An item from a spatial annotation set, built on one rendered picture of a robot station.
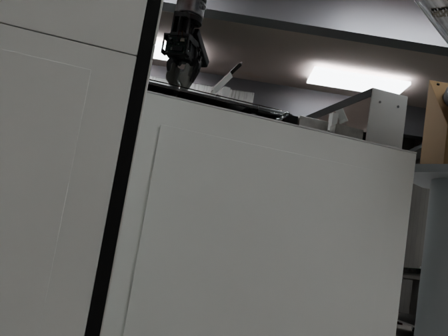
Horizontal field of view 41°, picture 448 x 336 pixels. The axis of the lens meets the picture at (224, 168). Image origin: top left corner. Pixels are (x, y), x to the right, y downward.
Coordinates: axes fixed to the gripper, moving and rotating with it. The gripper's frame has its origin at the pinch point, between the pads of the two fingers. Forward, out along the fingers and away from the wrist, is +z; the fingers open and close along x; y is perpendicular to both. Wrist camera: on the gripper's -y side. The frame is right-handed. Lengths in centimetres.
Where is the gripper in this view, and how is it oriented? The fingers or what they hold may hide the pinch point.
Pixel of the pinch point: (179, 95)
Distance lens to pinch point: 153.1
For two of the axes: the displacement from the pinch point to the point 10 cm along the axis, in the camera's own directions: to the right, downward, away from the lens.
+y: -3.1, -1.9, -9.3
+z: -1.6, 9.8, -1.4
